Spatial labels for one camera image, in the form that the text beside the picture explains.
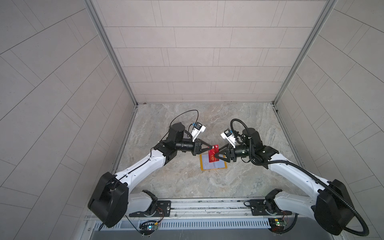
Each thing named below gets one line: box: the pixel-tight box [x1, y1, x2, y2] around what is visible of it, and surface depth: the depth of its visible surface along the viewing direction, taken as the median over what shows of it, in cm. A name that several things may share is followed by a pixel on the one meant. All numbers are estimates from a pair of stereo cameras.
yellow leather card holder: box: [199, 154, 228, 171], surface depth 86 cm
